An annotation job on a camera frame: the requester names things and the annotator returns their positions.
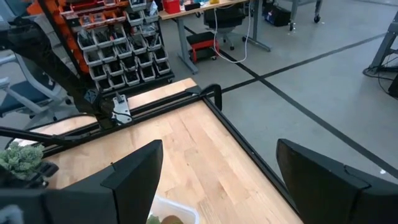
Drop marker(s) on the green spiky succulent toy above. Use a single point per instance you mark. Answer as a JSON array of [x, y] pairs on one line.
[[21, 160]]

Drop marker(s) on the grey blue office chair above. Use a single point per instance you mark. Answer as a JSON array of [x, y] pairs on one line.
[[21, 90]]

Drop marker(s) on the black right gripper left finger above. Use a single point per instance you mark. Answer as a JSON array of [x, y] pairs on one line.
[[130, 186]]

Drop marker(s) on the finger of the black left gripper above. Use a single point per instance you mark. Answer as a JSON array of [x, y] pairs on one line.
[[46, 170]]

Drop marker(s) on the red bin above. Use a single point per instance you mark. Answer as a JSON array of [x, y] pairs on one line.
[[171, 6]]

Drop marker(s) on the white paper scrap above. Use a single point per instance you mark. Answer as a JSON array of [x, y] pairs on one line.
[[382, 171]]

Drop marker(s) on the black aluminium table frame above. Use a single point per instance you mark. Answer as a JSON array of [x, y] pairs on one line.
[[161, 104]]

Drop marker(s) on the brown kiwi toy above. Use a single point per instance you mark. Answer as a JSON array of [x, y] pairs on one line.
[[172, 221]]

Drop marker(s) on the grey cart with caster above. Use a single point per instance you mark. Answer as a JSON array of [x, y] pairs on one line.
[[317, 18]]

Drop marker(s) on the black office chair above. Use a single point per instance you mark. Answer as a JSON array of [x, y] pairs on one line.
[[224, 17]]

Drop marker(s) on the black case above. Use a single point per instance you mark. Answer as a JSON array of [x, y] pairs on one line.
[[278, 15]]

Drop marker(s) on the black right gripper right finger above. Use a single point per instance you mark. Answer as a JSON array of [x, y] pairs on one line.
[[323, 193]]

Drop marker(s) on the clear plastic tupperware container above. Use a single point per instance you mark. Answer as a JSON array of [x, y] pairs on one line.
[[183, 211]]

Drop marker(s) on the grey table leg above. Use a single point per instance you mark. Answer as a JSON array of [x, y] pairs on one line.
[[384, 43]]

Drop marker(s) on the wooden top grey desk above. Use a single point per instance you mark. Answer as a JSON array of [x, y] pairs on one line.
[[183, 13]]

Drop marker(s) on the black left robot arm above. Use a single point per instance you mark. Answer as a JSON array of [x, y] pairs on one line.
[[46, 59]]

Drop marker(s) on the silver mounting bracket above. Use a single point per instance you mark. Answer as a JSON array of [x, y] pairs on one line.
[[120, 107]]

